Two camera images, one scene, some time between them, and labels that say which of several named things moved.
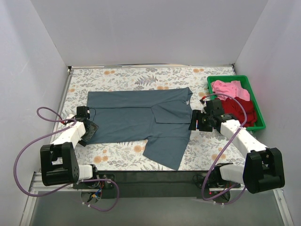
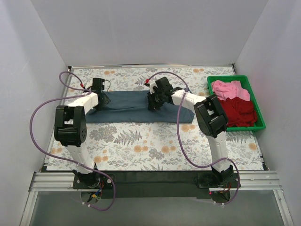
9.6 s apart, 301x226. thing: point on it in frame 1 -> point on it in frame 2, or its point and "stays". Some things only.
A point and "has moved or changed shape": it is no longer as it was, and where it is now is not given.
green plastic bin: x=260 y=124 stays
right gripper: x=194 y=120 -> x=153 y=102
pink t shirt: x=233 y=89 stays
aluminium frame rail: x=37 y=186 stays
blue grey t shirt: x=162 y=114 has moved or changed shape
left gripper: x=91 y=129 -> x=103 y=100
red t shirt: x=231 y=105 stays
